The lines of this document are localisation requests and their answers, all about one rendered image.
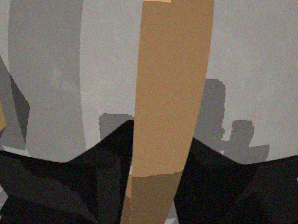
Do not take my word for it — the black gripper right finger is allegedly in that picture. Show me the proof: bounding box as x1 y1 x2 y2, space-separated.
173 137 298 224

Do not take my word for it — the long wooden rail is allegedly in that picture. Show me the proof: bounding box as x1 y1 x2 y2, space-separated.
130 0 214 224

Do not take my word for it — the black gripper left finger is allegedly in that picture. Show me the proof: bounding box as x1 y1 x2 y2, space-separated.
0 120 134 224

